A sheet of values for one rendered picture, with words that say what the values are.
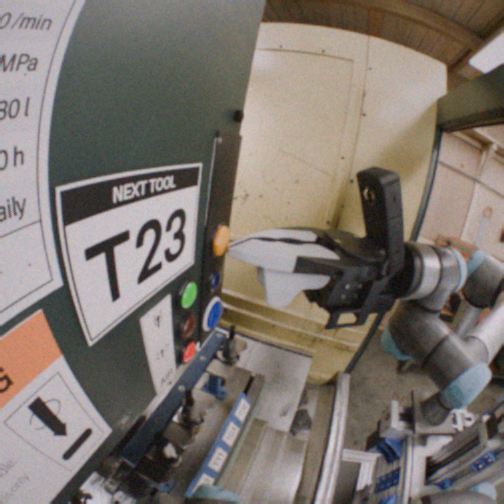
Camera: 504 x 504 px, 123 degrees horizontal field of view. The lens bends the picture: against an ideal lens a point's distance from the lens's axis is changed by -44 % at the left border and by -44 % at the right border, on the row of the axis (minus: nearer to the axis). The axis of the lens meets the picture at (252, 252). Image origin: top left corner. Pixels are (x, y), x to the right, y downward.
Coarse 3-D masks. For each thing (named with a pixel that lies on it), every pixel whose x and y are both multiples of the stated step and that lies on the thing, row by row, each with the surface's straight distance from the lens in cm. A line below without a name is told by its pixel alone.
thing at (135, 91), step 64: (128, 0) 11; (192, 0) 15; (256, 0) 24; (64, 64) 9; (128, 64) 11; (192, 64) 14; (64, 128) 9; (128, 128) 11; (192, 128) 14; (64, 320) 11; (128, 320) 14; (128, 384) 16
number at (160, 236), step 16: (160, 208) 13; (176, 208) 14; (144, 224) 12; (160, 224) 13; (176, 224) 14; (144, 240) 12; (160, 240) 13; (176, 240) 15; (144, 256) 13; (160, 256) 14; (176, 256) 15; (144, 272) 13; (160, 272) 14; (144, 288) 13
